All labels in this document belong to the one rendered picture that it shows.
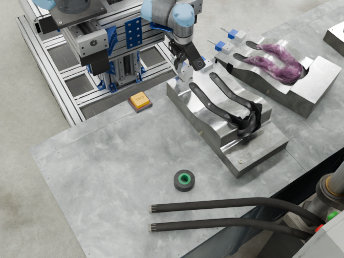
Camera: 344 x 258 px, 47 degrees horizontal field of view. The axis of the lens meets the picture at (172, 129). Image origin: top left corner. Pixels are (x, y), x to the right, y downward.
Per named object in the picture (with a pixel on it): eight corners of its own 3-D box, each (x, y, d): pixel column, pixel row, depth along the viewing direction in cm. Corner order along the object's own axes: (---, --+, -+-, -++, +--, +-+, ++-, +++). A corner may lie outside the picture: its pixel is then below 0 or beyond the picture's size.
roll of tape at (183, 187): (191, 194, 150) (192, 190, 147) (171, 189, 151) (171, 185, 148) (196, 176, 154) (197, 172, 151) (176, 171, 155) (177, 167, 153)
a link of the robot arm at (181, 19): (175, -3, 137) (198, 4, 135) (175, 18, 147) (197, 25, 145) (167, 14, 134) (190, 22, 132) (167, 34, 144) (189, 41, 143)
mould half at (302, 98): (213, 64, 188) (215, 47, 179) (242, 35, 200) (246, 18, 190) (306, 119, 171) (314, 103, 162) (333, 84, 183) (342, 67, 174)
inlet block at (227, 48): (204, 46, 191) (205, 38, 186) (210, 41, 193) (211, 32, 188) (226, 59, 186) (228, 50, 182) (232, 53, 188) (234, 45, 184)
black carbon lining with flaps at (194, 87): (186, 88, 170) (187, 73, 162) (215, 72, 176) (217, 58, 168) (236, 145, 155) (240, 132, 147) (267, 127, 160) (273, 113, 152)
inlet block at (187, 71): (166, 60, 174) (166, 53, 169) (175, 55, 175) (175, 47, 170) (183, 81, 169) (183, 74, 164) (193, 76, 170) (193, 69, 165)
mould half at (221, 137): (166, 94, 177) (166, 74, 166) (212, 71, 185) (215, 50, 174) (236, 178, 154) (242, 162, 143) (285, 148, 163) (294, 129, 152)
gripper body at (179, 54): (183, 42, 162) (184, 23, 151) (195, 57, 159) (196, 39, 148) (168, 50, 161) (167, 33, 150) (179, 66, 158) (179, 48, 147)
